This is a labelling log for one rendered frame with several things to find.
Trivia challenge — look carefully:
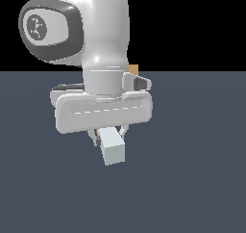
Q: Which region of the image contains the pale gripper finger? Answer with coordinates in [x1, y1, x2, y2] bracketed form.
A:
[87, 128, 102, 147]
[118, 124, 130, 139]

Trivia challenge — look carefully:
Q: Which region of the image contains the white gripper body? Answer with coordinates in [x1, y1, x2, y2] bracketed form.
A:
[49, 71, 154, 135]

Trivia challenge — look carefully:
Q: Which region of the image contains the tan box with hole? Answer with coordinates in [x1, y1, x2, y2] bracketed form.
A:
[128, 64, 140, 77]

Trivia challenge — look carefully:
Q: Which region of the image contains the pale grey square peg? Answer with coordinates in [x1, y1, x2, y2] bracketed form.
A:
[97, 126, 126, 167]

